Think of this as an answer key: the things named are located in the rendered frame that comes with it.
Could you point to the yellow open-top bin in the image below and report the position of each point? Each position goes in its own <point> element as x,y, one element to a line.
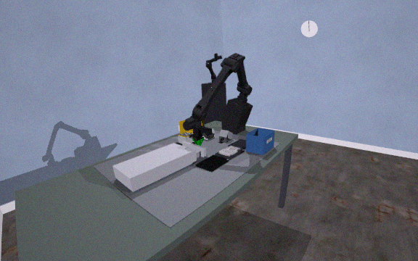
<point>184,131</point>

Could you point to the blue open-top bin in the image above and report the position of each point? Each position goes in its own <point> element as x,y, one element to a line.
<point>259,141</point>

